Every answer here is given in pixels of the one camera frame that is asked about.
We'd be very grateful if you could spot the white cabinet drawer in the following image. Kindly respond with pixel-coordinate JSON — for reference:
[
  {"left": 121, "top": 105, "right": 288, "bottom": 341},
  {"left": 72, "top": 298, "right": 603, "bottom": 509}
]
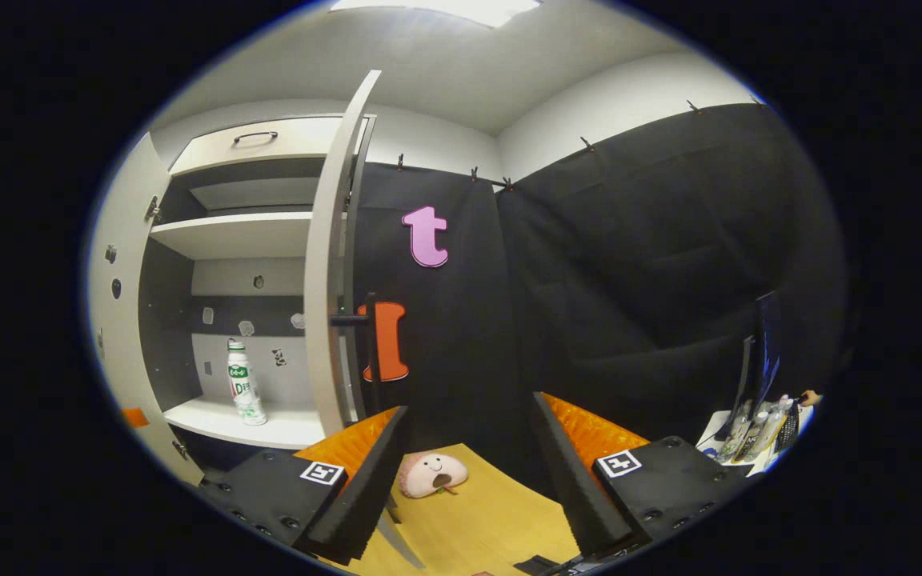
[{"left": 169, "top": 116, "right": 366, "bottom": 177}]

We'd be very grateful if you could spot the pink plush toy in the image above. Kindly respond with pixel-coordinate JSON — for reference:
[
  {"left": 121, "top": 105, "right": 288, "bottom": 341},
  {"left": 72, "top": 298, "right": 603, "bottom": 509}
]
[{"left": 397, "top": 452, "right": 469, "bottom": 500}]

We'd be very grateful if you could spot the white cabinet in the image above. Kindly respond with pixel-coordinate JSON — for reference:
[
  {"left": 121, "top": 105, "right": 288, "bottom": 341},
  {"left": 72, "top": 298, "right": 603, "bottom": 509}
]
[{"left": 139, "top": 114, "right": 378, "bottom": 474}]

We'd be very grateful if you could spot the white cabinet door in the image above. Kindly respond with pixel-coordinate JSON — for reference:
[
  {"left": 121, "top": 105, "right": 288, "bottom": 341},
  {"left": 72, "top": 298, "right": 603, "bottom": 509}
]
[
  {"left": 303, "top": 70, "right": 427, "bottom": 570},
  {"left": 86, "top": 132, "right": 207, "bottom": 487}
]

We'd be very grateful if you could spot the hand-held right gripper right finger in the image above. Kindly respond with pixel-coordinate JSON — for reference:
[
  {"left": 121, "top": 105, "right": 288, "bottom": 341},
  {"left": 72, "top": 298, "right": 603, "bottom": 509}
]
[{"left": 531, "top": 392, "right": 750, "bottom": 561}]

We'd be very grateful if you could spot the black flat object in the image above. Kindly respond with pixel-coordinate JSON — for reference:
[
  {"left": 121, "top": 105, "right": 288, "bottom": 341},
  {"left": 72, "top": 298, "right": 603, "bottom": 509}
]
[{"left": 513, "top": 554, "right": 590, "bottom": 576}]

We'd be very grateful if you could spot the white bottle with green label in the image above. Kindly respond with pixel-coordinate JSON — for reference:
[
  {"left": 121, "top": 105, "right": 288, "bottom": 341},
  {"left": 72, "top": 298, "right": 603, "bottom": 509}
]
[{"left": 226, "top": 338, "right": 268, "bottom": 426}]

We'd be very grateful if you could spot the ceiling light panel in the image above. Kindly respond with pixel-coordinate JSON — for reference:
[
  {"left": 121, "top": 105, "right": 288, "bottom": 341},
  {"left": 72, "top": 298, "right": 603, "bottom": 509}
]
[{"left": 329, "top": 0, "right": 542, "bottom": 29}]

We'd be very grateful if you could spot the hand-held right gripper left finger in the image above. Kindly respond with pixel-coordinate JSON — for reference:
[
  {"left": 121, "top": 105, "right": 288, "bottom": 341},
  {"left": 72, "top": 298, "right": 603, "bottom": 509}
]
[{"left": 201, "top": 406, "right": 411, "bottom": 567}]

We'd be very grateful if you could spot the white side table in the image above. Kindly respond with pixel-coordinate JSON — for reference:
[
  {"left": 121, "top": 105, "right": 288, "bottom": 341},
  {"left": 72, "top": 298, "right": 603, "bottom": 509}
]
[{"left": 697, "top": 392, "right": 822, "bottom": 477}]

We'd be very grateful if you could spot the white cabinet shelf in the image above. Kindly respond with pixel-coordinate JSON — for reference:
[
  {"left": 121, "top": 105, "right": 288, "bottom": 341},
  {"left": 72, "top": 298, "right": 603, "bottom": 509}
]
[{"left": 149, "top": 212, "right": 347, "bottom": 261}]

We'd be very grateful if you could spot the black backdrop cloth with letters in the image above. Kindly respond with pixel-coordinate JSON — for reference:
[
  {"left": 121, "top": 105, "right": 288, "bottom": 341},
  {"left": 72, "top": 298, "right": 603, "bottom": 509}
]
[{"left": 353, "top": 156, "right": 542, "bottom": 481}]

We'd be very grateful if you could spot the clear plastic bottle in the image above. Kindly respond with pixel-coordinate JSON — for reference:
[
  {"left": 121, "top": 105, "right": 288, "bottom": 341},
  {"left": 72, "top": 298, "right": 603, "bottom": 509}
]
[
  {"left": 737, "top": 408, "right": 776, "bottom": 464},
  {"left": 720, "top": 400, "right": 752, "bottom": 464}
]

